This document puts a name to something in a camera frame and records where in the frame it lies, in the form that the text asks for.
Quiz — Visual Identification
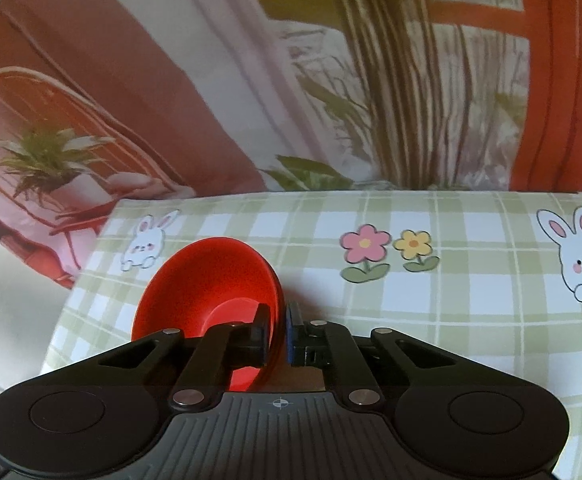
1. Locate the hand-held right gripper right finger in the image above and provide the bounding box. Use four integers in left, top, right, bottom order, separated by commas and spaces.
285, 302, 466, 405

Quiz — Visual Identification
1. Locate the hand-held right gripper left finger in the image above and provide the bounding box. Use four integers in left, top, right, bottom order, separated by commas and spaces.
91, 304, 276, 407

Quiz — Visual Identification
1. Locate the small red bowl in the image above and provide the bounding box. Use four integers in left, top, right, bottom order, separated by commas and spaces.
131, 237, 284, 394

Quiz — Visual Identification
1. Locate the green checked bunny tablecloth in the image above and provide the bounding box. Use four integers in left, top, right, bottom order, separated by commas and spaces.
41, 187, 582, 480

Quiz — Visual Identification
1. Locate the printed backdrop cloth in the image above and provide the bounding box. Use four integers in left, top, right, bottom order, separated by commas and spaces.
0, 0, 582, 292

